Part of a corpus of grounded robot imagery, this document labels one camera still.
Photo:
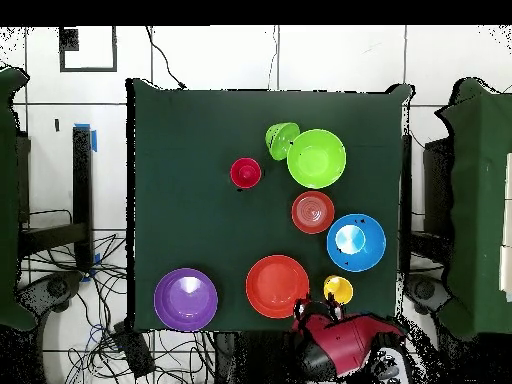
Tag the yellow cup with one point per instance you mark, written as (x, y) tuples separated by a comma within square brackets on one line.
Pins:
[(340, 288)]

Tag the large orange bowl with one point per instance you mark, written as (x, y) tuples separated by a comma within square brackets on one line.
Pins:
[(276, 286)]

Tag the blue bowl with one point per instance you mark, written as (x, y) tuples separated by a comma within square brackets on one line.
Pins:
[(356, 256)]

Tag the small orange bowl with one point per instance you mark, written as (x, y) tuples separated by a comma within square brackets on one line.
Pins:
[(313, 212)]

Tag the large purple bowl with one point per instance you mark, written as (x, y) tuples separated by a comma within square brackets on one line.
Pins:
[(186, 300)]

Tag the large green bowl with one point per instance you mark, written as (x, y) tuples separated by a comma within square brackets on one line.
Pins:
[(316, 158)]

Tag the red cup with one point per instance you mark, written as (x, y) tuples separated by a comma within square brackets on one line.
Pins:
[(245, 172)]

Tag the small green bowl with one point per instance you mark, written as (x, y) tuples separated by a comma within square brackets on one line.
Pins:
[(278, 138)]

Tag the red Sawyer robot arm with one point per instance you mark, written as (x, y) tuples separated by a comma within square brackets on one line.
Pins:
[(348, 344)]

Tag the black box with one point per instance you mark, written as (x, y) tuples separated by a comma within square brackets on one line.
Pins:
[(438, 188)]

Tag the black power strip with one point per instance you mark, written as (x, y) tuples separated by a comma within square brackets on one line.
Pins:
[(134, 350)]

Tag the green cloth side table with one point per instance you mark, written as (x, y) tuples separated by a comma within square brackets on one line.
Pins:
[(8, 260), (480, 200)]

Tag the dark green tablecloth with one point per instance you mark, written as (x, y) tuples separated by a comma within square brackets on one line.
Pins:
[(192, 120)]

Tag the black office chair base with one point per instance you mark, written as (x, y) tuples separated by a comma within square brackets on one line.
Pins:
[(52, 290)]

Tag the black metal stand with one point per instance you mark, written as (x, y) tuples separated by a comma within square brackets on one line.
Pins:
[(82, 180)]

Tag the blue tape strip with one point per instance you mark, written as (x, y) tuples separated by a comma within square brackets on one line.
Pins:
[(94, 142)]

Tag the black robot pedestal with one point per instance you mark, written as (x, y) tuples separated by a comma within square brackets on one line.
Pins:
[(260, 360)]

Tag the black square floor frame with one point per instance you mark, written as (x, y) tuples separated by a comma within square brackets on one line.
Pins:
[(88, 70)]

